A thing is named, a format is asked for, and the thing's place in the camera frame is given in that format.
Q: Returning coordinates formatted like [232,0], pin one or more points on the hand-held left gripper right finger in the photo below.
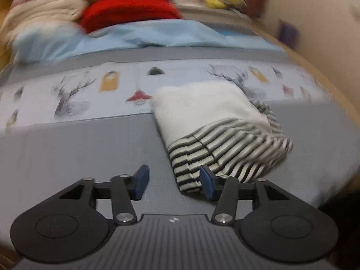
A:
[206,182]

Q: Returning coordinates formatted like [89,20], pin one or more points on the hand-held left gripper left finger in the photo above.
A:
[142,180]

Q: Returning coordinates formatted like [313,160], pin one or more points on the black white striped hoodie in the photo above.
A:
[211,112]

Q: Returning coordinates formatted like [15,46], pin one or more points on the light blue quilt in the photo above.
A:
[140,36]

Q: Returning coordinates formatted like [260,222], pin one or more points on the red blanket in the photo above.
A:
[129,11]

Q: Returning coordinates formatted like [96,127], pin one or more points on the wooden headboard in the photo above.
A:
[3,59]

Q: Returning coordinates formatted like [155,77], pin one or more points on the dark red pillow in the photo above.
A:
[254,0]

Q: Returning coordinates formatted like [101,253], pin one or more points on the cream folded blanket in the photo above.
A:
[42,11]

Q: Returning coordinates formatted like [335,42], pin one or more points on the wooden bed frame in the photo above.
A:
[323,73]

